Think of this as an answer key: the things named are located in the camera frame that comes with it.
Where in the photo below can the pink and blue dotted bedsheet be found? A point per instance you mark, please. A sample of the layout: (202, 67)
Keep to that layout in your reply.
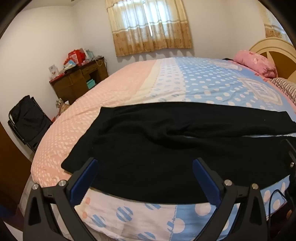
(196, 81)

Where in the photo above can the teal box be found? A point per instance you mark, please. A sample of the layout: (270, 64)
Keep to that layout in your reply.
(91, 83)

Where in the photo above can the white card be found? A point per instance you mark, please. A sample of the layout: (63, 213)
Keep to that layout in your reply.
(53, 70)

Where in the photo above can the black folding chair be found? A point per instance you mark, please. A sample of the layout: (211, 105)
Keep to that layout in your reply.
(27, 120)

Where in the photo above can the pink pillow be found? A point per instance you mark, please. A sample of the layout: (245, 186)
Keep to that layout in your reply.
(254, 61)

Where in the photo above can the beige patterned curtain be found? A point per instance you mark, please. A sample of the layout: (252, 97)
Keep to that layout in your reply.
(272, 27)
(148, 25)

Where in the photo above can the red gift box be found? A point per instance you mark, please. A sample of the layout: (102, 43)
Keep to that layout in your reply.
(76, 56)

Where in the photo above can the brown wooden desk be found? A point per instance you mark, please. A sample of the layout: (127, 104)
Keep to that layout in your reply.
(69, 83)

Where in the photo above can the striped pillow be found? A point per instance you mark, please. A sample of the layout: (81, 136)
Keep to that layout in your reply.
(288, 88)

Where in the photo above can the brown wooden door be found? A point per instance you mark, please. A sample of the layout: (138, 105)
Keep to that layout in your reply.
(11, 166)

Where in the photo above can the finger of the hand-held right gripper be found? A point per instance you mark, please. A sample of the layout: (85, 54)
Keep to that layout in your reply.
(291, 155)

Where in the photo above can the cream wooden headboard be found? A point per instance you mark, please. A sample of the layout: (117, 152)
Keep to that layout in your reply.
(277, 53)

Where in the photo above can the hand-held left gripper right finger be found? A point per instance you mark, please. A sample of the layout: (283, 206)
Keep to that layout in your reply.
(204, 177)

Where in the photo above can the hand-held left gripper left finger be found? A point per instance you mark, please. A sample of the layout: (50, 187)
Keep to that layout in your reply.
(86, 176)

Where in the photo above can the patterned bag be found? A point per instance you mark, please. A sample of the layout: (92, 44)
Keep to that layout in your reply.
(62, 107)

